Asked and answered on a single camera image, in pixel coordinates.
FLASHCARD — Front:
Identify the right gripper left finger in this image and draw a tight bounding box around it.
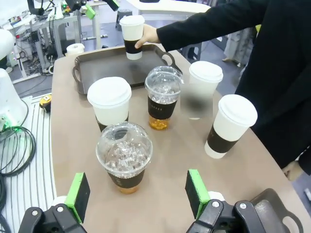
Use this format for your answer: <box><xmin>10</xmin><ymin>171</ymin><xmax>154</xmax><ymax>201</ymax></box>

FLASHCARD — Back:
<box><xmin>18</xmin><ymin>172</ymin><xmax>91</xmax><ymax>233</ymax></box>

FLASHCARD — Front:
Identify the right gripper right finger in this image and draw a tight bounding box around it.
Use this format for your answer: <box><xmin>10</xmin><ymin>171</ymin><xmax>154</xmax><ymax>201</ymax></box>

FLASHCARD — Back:
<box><xmin>185</xmin><ymin>169</ymin><xmax>256</xmax><ymax>233</ymax></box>

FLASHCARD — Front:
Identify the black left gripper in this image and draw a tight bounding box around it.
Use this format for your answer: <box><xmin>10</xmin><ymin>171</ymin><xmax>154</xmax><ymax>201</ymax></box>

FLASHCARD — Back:
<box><xmin>65</xmin><ymin>0</ymin><xmax>120</xmax><ymax>20</ymax></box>

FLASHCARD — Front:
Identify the white paper cup brown sleeve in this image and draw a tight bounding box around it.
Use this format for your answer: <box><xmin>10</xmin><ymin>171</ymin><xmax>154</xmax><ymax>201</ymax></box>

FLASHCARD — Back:
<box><xmin>188</xmin><ymin>60</ymin><xmax>224</xmax><ymax>120</ymax></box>
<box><xmin>119</xmin><ymin>15</ymin><xmax>146</xmax><ymax>61</ymax></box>
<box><xmin>86</xmin><ymin>77</ymin><xmax>132</xmax><ymax>133</ymax></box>
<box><xmin>204</xmin><ymin>94</ymin><xmax>258</xmax><ymax>160</ymax></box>

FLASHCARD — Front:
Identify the clear plastic iced tea cup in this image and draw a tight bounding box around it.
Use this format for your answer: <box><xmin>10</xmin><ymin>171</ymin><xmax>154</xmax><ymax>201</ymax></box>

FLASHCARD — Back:
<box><xmin>95</xmin><ymin>122</ymin><xmax>154</xmax><ymax>195</ymax></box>
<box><xmin>144</xmin><ymin>66</ymin><xmax>182</xmax><ymax>131</ymax></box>

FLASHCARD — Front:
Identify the person's right forearm black sleeve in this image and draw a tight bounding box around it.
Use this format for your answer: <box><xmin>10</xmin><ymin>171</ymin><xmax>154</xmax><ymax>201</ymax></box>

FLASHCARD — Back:
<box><xmin>156</xmin><ymin>0</ymin><xmax>268</xmax><ymax>52</ymax></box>

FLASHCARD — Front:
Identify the person's left forearm black sleeve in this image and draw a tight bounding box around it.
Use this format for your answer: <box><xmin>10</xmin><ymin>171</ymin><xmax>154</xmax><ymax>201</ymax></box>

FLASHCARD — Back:
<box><xmin>295</xmin><ymin>143</ymin><xmax>311</xmax><ymax>177</ymax></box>

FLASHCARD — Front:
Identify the brown plastic serving tray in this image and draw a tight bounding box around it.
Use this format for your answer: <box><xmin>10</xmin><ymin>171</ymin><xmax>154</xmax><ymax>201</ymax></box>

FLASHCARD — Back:
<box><xmin>71</xmin><ymin>43</ymin><xmax>183</xmax><ymax>95</ymax></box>
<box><xmin>249</xmin><ymin>188</ymin><xmax>304</xmax><ymax>233</ymax></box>

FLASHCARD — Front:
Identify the person's right hand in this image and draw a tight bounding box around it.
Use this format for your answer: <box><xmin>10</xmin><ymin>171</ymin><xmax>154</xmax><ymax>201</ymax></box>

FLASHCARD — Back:
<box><xmin>134</xmin><ymin>23</ymin><xmax>161</xmax><ymax>49</ymax></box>

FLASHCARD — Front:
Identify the person's left hand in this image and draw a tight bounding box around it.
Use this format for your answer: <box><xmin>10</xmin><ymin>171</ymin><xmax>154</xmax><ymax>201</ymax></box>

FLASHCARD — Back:
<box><xmin>283</xmin><ymin>161</ymin><xmax>304</xmax><ymax>182</ymax></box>

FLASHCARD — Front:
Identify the grey plastic stool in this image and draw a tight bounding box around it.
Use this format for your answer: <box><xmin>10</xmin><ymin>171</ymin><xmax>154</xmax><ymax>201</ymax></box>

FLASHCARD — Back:
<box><xmin>115</xmin><ymin>9</ymin><xmax>133</xmax><ymax>32</ymax></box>

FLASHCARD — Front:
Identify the grey metal desk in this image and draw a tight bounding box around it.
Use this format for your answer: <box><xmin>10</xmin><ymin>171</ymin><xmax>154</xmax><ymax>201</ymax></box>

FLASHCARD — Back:
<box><xmin>4</xmin><ymin>14</ymin><xmax>83</xmax><ymax>81</ymax></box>

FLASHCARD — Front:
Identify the white paper roll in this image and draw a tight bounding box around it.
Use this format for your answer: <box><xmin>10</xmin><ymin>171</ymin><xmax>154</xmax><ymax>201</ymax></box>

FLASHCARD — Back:
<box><xmin>66</xmin><ymin>43</ymin><xmax>85</xmax><ymax>57</ymax></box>

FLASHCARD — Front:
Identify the grooved aluminium mounting table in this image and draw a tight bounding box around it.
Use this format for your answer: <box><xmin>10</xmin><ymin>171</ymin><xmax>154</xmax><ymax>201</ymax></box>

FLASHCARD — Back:
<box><xmin>0</xmin><ymin>96</ymin><xmax>59</xmax><ymax>233</ymax></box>

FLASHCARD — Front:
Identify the white table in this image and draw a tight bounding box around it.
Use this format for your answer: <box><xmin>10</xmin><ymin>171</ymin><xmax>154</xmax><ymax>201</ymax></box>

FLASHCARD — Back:
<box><xmin>126</xmin><ymin>0</ymin><xmax>212</xmax><ymax>17</ymax></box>

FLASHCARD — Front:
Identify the yellow black tape measure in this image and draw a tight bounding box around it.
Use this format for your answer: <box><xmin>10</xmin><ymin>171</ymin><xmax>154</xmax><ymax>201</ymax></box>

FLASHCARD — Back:
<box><xmin>39</xmin><ymin>95</ymin><xmax>52</xmax><ymax>114</ymax></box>

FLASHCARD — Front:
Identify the grey step stool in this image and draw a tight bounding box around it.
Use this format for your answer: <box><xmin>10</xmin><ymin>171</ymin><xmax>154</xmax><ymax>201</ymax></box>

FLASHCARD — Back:
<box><xmin>181</xmin><ymin>43</ymin><xmax>202</xmax><ymax>60</ymax></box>

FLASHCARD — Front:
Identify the person in black coat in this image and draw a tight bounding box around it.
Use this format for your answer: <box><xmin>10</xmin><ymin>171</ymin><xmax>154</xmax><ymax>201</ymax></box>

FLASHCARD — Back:
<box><xmin>234</xmin><ymin>0</ymin><xmax>311</xmax><ymax>175</ymax></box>

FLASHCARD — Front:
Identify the mannequin in yellow blouse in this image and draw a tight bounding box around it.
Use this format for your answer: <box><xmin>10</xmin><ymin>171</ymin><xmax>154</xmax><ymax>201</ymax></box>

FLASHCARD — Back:
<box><xmin>222</xmin><ymin>24</ymin><xmax>261</xmax><ymax>67</ymax></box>

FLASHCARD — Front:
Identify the black coiled cable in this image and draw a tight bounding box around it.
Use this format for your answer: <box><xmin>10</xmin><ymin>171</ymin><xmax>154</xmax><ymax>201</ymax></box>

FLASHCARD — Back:
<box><xmin>0</xmin><ymin>125</ymin><xmax>37</xmax><ymax>174</ymax></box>

